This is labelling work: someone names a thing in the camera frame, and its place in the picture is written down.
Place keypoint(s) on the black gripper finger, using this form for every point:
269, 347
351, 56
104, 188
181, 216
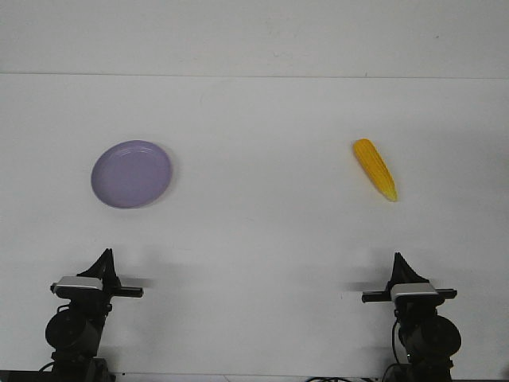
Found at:
110, 275
97, 269
396, 275
407, 274

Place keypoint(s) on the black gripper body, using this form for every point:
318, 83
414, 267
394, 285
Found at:
422, 331
77, 326

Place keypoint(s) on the purple round plate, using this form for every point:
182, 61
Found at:
131, 174

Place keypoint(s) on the yellow corn cob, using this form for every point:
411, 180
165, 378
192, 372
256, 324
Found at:
375, 168

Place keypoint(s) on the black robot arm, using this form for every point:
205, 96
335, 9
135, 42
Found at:
426, 370
66, 367

